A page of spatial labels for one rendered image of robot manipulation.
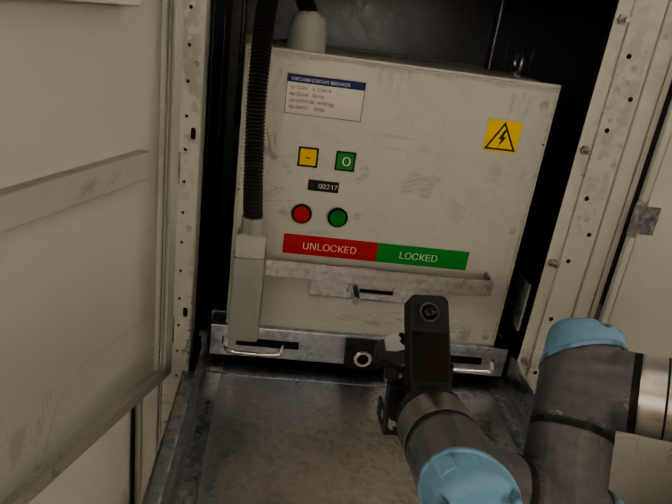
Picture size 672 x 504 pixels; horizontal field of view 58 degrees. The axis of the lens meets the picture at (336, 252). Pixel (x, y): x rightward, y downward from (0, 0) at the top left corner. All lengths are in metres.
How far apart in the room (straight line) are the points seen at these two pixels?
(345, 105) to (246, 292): 0.33
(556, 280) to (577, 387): 0.51
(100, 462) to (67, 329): 0.41
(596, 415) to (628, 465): 0.76
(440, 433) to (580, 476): 0.12
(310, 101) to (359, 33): 0.75
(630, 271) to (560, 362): 0.52
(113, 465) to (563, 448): 0.85
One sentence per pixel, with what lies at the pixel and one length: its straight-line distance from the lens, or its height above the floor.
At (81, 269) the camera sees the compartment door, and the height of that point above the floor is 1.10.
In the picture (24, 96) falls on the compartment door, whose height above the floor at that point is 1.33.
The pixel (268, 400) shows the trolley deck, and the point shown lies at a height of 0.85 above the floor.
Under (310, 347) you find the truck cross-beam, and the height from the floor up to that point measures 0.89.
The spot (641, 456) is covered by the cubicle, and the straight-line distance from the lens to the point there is 1.36.
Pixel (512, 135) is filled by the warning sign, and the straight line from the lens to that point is 1.03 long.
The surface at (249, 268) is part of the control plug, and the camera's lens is 0.93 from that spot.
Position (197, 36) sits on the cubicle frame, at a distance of 0.92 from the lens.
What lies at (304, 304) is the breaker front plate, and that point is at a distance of 1.07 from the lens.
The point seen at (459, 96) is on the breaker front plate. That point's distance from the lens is 1.00.
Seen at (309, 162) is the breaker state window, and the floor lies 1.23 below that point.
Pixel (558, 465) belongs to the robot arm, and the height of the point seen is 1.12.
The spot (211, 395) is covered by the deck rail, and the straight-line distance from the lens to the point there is 1.04.
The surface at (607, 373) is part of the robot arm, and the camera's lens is 0.61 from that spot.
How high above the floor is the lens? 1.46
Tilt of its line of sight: 22 degrees down
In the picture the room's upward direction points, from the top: 8 degrees clockwise
